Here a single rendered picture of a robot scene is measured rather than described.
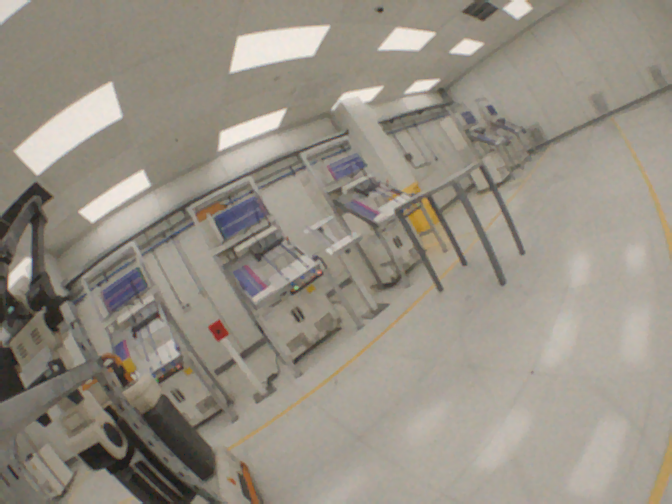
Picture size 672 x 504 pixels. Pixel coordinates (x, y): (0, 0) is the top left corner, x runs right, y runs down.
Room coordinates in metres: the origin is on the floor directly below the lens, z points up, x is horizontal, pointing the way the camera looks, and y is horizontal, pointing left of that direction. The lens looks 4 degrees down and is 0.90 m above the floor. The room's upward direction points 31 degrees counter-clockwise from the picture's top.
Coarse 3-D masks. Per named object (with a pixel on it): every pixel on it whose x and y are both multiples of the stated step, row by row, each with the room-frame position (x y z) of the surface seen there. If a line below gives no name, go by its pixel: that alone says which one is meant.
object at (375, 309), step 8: (344, 256) 2.70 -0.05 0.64; (344, 264) 2.70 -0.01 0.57; (352, 272) 2.69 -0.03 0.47; (352, 280) 2.74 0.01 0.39; (360, 280) 2.70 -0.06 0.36; (360, 288) 2.69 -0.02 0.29; (368, 296) 2.70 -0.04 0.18; (368, 304) 2.71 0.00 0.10; (376, 304) 2.87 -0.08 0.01; (384, 304) 2.72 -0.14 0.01; (368, 312) 2.78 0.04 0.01; (376, 312) 2.64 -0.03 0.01
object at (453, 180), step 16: (480, 160) 1.77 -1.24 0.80; (464, 176) 1.64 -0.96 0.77; (432, 192) 1.79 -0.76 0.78; (464, 192) 1.60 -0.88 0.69; (496, 192) 1.76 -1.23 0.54; (400, 208) 2.14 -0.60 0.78; (432, 208) 2.39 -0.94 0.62; (480, 224) 1.60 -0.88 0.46; (512, 224) 1.76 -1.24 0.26; (416, 240) 2.20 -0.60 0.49; (480, 240) 1.62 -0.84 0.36; (432, 272) 2.19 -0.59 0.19; (496, 272) 1.61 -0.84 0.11
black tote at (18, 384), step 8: (0, 352) 0.17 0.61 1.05; (8, 352) 0.19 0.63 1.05; (0, 360) 0.16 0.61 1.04; (8, 360) 0.18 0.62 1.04; (0, 368) 0.15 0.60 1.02; (8, 368) 0.17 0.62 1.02; (0, 376) 0.14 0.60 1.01; (8, 376) 0.16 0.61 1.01; (16, 376) 0.19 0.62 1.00; (0, 384) 0.13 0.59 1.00; (8, 384) 0.15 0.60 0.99; (16, 384) 0.17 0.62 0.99; (0, 392) 0.12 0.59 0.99; (8, 392) 0.14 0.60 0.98; (16, 392) 0.16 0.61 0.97; (0, 400) 0.10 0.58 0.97
